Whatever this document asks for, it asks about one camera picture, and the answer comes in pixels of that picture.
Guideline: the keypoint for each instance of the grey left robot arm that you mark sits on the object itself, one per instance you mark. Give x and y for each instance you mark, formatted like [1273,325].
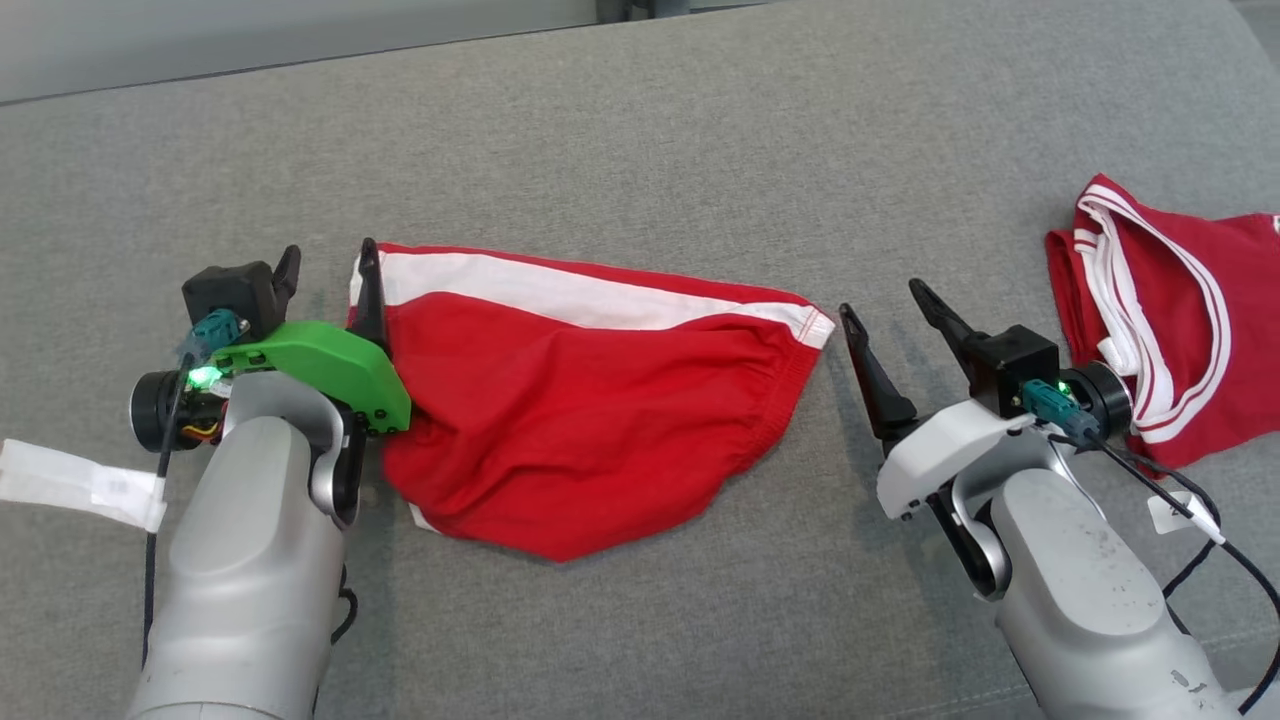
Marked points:
[250,560]

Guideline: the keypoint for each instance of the grey fabric sofa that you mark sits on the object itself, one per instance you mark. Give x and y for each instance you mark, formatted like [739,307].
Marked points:
[600,120]

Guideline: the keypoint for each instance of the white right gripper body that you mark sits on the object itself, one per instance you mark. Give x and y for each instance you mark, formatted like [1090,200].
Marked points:
[930,455]

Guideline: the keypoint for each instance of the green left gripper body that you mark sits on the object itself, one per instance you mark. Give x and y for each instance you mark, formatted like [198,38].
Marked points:
[330,360]

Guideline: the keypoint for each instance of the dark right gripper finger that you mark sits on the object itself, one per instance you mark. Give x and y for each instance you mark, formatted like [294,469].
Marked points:
[950,325]
[885,400]

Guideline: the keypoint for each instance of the red white striped shirt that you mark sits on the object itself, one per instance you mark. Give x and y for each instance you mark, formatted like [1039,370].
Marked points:
[1180,330]

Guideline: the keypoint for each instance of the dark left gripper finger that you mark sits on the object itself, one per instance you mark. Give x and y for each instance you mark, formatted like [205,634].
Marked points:
[289,275]
[371,300]

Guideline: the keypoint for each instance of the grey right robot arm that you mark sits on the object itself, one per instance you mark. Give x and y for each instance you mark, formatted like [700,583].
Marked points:
[1070,590]

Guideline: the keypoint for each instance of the red shorts white stripe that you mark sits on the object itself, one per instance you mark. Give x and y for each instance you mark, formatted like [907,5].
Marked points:
[580,420]

